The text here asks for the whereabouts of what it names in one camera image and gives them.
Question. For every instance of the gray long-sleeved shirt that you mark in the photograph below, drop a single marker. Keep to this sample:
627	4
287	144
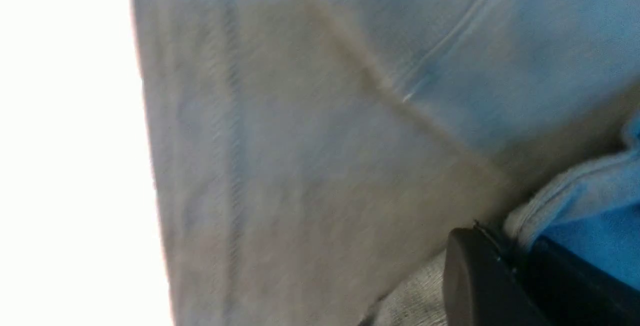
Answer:
310	154

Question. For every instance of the blue garment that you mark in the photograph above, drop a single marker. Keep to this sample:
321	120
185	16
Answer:
591	209

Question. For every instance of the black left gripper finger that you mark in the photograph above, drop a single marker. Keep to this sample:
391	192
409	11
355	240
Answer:
487	281

